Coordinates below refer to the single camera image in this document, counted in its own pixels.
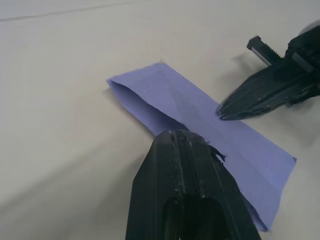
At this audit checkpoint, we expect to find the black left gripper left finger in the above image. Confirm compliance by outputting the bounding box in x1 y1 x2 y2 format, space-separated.
124 129 187 240

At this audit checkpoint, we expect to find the blue paper sheet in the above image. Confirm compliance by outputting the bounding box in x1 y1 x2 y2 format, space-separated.
106 61 298 225

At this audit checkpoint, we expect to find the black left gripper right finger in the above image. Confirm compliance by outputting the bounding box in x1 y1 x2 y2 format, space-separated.
174 129 262 240

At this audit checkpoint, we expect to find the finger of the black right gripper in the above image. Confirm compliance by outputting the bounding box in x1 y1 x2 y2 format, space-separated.
219 85 320 122
216 59 319 115

